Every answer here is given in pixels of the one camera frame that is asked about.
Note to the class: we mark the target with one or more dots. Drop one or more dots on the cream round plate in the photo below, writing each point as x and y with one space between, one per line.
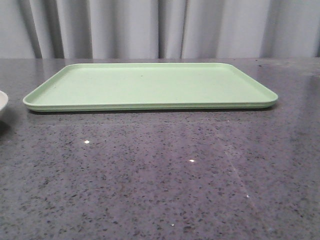
4 100

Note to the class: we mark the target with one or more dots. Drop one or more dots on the light green plastic tray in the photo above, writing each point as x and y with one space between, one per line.
149 86

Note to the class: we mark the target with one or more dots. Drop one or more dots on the grey pleated curtain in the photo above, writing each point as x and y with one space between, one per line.
164 29

